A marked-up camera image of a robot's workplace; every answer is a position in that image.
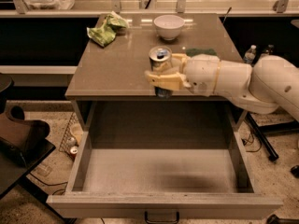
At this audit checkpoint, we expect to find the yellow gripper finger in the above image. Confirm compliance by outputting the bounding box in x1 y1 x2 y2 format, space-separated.
145 71 191 91
172 53 191 73

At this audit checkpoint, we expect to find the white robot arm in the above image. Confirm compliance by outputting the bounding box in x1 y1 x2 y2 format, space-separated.
145 54 299 120

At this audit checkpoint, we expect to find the black stand leg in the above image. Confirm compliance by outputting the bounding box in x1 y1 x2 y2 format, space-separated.
246 113 279 162

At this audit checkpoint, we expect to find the green chip bag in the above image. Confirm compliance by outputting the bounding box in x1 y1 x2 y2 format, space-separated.
87 11 129 48

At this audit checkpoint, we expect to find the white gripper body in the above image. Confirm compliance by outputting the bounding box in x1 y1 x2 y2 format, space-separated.
184 54 221 97

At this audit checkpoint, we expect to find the clear water bottle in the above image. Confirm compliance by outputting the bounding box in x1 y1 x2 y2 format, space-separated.
243 45 256 64

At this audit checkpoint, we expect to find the red bull can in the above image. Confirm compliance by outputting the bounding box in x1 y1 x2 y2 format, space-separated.
149 46 172 98

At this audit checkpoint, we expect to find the black drawer handle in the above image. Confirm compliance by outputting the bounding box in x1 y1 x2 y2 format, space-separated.
144 212 180 224

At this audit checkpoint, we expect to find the black chair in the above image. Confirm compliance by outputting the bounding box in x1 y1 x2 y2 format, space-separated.
0 74 77 224

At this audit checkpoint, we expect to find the green yellow sponge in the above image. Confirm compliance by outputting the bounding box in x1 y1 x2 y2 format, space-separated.
186 49 217 57

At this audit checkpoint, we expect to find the dark capped water bottle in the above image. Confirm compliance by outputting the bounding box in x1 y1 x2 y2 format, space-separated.
262 45 274 56

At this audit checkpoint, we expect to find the grey drawer cabinet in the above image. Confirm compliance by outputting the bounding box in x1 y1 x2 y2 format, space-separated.
65 11 242 131

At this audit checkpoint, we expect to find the white ceramic bowl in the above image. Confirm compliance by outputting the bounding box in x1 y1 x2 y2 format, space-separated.
153 15 185 40

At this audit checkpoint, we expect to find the open top drawer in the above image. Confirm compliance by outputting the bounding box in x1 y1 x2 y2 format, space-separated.
47 101 282 219

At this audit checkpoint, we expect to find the wire waste basket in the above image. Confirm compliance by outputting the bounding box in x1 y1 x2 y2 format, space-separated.
59 113 83 160

